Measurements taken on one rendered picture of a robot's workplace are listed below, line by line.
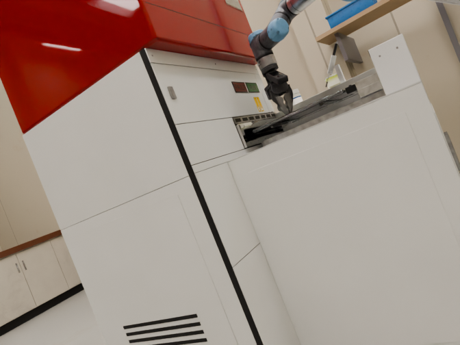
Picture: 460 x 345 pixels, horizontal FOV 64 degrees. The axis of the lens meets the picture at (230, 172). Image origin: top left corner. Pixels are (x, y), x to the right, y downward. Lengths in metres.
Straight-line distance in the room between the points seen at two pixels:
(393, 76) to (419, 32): 2.35
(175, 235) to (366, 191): 0.59
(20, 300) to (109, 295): 3.95
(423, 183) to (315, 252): 0.38
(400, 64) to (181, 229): 0.79
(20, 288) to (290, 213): 4.56
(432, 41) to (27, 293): 5.15
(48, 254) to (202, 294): 4.52
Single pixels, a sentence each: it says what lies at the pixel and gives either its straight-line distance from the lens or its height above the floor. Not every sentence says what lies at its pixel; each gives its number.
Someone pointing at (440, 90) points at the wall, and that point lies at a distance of 3.46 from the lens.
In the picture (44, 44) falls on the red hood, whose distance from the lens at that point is 1.50.
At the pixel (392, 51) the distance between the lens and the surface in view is 1.16.
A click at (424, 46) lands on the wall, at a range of 3.48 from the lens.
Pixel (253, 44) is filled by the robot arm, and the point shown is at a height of 1.22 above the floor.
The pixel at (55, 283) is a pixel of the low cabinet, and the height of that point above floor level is 0.27.
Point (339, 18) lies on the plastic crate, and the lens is 3.07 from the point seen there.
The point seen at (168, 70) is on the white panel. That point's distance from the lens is 1.21.
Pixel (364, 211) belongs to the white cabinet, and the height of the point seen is 0.53.
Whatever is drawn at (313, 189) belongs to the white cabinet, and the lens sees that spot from 1.16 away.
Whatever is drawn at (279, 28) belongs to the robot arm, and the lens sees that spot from 1.47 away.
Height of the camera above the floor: 0.79
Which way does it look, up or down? level
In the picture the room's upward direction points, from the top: 22 degrees counter-clockwise
